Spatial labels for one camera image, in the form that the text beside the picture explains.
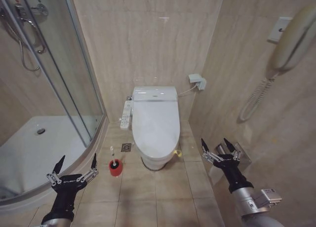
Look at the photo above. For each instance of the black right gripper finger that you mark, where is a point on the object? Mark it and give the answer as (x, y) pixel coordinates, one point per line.
(232, 150)
(208, 151)

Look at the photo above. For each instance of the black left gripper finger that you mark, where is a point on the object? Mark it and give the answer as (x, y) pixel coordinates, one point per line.
(90, 172)
(55, 172)

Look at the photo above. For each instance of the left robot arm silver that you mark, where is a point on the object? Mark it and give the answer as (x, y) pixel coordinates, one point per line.
(53, 223)

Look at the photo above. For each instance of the chrome toilet paper holder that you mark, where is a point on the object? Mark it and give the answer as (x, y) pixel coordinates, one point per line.
(233, 153)

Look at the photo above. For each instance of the red toilet brush holder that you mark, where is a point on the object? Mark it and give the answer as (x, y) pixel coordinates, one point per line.
(115, 169)

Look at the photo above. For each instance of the white toilet brush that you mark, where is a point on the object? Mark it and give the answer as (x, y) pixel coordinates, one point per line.
(112, 156)

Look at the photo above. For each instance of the yellow object behind toilet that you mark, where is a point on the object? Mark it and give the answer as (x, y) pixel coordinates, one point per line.
(178, 152)

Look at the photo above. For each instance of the white toilet bowl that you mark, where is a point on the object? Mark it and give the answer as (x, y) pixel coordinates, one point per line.
(156, 160)

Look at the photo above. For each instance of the white toilet lid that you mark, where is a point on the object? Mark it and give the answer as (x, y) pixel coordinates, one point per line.
(156, 127)

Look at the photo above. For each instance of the white shower tray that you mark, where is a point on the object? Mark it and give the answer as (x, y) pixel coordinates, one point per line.
(37, 158)

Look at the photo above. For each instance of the square metal floor drain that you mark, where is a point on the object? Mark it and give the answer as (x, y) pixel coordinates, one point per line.
(126, 147)

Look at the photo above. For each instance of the round shower drain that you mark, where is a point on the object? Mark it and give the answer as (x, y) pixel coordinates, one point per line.
(41, 131)

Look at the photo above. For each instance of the white bidet control panel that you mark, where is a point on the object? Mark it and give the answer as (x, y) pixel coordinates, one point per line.
(126, 114)

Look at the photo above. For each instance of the white bidet seat unit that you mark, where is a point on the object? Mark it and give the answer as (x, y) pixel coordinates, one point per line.
(155, 93)

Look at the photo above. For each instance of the glass shower door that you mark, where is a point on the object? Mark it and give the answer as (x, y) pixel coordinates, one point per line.
(43, 71)

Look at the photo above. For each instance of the chrome shower mixer valve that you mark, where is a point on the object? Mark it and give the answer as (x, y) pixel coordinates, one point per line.
(32, 11)

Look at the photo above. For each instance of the grey wall power outlet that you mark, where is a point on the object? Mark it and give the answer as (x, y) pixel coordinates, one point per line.
(197, 81)

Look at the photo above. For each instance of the beige wall telephone handset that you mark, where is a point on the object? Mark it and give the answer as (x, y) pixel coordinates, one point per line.
(292, 37)

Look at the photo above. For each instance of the white wall plate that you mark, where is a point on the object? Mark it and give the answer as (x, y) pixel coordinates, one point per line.
(280, 29)

